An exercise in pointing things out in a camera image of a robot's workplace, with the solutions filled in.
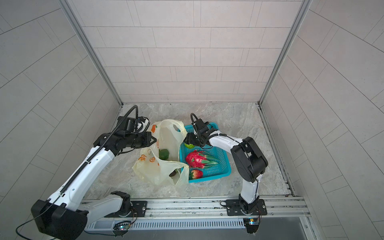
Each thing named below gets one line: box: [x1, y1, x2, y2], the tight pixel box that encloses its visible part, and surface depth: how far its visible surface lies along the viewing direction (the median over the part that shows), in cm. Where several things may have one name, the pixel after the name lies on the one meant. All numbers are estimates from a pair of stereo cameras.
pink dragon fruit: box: [185, 149, 218, 169], surface depth 82 cm
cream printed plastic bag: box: [132, 119, 190, 187], surface depth 75 cm
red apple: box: [189, 169, 203, 179], surface depth 80 cm
